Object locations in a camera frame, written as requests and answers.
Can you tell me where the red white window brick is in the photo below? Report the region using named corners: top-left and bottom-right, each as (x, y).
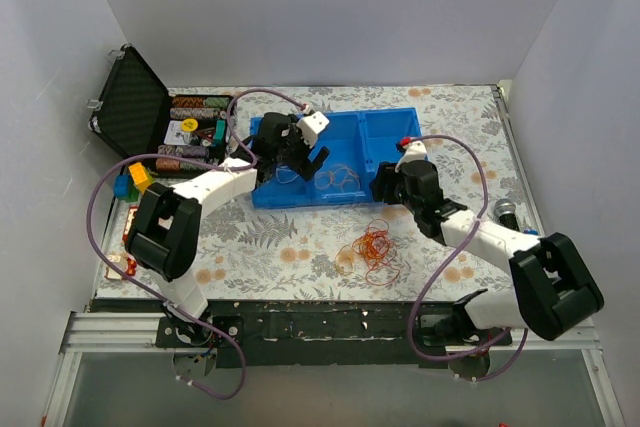
top-left (122, 206), bottom-right (138, 242)

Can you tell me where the aluminium rail frame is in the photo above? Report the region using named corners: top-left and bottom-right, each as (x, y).
top-left (42, 301), bottom-right (625, 426)

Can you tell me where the blue three-compartment plastic bin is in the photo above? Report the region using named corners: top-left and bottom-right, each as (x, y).
top-left (251, 108), bottom-right (421, 209)

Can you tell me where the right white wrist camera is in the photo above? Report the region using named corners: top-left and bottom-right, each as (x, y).
top-left (395, 137), bottom-right (427, 172)

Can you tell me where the floral patterned table mat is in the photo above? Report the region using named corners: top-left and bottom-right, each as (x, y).
top-left (97, 85), bottom-right (555, 303)

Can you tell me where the white cable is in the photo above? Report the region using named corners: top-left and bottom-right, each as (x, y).
top-left (274, 166), bottom-right (301, 187)

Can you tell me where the yellow toy brick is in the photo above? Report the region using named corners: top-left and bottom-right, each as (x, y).
top-left (128, 162), bottom-right (154, 194)

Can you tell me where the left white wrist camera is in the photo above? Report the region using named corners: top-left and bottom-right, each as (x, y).
top-left (296, 104), bottom-right (329, 148)

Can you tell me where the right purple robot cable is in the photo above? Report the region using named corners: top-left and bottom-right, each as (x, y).
top-left (408, 135), bottom-right (529, 381)

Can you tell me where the green toy brick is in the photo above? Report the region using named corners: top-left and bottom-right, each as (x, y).
top-left (124, 188), bottom-right (140, 203)

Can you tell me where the small red white toy figure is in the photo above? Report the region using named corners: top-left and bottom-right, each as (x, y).
top-left (104, 254), bottom-right (137, 281)

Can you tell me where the blue toy brick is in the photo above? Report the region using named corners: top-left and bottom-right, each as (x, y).
top-left (113, 175), bottom-right (133, 199)

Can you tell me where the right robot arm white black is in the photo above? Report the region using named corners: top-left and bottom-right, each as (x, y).
top-left (370, 160), bottom-right (604, 345)

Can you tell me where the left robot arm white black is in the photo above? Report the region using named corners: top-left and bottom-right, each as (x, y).
top-left (125, 112), bottom-right (329, 347)

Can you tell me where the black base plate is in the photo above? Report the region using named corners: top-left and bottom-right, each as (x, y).
top-left (89, 299), bottom-right (514, 369)

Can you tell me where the black microphone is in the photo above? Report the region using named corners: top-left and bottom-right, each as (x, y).
top-left (493, 198), bottom-right (520, 231)

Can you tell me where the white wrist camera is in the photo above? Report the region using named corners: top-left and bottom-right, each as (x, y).
top-left (296, 104), bottom-right (329, 148)
top-left (395, 137), bottom-right (427, 172)

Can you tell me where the black poker chip case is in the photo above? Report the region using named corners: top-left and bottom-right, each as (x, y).
top-left (89, 44), bottom-right (232, 178)

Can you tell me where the yellow cable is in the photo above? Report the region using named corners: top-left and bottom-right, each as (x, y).
top-left (313, 164), bottom-right (361, 194)

